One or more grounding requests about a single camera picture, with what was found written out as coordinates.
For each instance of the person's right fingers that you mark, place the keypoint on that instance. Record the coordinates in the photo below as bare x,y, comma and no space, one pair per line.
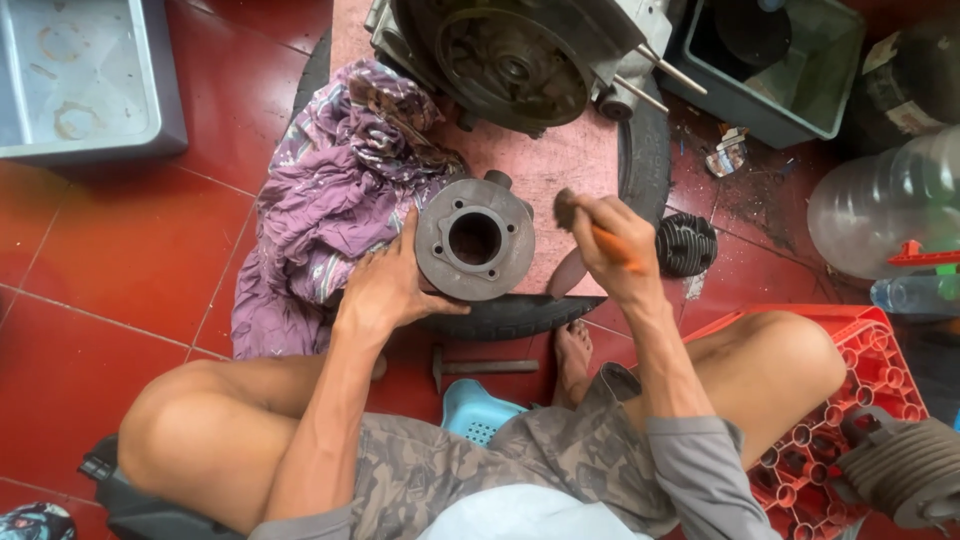
611,221

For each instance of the grey oval flat piece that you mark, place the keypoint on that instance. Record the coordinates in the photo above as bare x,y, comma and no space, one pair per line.
566,276

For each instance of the metal hammer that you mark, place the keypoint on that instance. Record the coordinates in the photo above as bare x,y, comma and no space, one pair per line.
480,367

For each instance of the grey engine block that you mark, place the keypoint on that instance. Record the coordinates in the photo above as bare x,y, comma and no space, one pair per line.
510,64

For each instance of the red plastic crate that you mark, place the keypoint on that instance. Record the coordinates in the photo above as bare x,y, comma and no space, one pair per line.
862,360

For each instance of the dark round drum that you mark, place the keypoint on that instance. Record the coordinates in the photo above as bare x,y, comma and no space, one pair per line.
915,75

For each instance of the light blue plastic stool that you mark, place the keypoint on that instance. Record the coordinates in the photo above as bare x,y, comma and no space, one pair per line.
472,412

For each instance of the red plastic clamp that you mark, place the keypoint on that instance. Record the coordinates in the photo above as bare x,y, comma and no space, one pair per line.
919,256

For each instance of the clear plastic bottle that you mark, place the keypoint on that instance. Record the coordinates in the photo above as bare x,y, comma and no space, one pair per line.
911,294

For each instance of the camouflage shorts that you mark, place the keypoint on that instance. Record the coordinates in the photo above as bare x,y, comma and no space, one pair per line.
465,472

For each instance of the purple patterned cloth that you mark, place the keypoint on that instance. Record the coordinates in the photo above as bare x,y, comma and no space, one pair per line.
322,195

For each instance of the dark green plastic bin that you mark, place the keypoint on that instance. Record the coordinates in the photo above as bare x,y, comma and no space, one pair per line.
810,82

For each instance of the grey finned engine cylinder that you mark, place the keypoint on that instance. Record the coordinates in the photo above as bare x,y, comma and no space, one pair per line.
900,465

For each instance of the black rubber tyre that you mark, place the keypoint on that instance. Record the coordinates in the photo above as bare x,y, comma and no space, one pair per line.
645,157

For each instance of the person's right hand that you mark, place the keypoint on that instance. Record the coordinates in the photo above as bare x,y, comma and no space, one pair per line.
619,259

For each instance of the black plastic seat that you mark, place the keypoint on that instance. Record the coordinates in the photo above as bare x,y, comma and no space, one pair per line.
131,502

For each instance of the person's left hand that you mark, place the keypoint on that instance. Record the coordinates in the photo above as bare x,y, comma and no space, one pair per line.
379,289

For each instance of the black finned cylinder head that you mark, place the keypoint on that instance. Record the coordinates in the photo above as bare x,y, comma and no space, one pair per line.
686,244

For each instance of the grey metal engine cylinder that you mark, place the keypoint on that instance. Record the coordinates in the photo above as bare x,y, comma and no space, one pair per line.
474,238

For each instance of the crumpled silver wrapper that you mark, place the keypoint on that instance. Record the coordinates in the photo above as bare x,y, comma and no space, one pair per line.
726,156

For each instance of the grey shirt sleeve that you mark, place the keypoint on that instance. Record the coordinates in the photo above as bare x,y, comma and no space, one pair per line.
709,480

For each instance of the person's right foot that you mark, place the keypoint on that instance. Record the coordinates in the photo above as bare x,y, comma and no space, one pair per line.
573,360

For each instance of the dark patterned helmet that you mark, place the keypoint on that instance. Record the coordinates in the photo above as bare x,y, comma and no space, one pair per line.
34,523

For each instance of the grey plastic tray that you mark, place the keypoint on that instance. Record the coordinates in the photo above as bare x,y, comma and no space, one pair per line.
79,75

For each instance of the clear plastic water jug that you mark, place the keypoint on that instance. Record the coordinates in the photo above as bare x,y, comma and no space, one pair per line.
877,199

